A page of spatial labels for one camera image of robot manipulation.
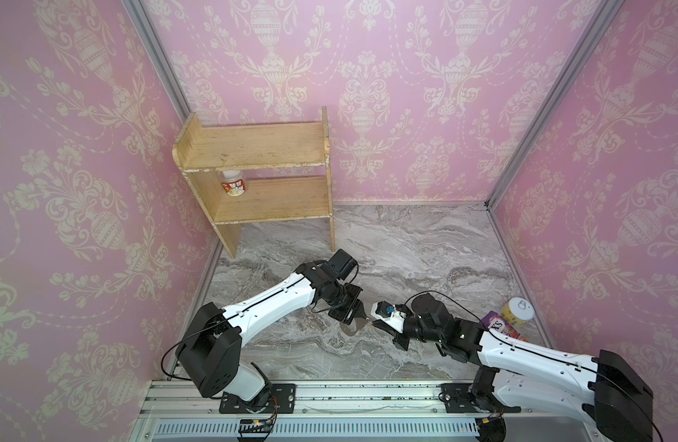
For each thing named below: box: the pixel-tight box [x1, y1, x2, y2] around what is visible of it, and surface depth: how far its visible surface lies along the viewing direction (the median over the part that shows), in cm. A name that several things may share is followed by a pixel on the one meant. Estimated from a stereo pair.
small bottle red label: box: [221, 170, 246, 198], surface depth 94 cm
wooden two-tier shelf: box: [171, 106, 337, 259], surface depth 83 cm
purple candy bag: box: [481, 310, 528, 342], surface depth 87 cm
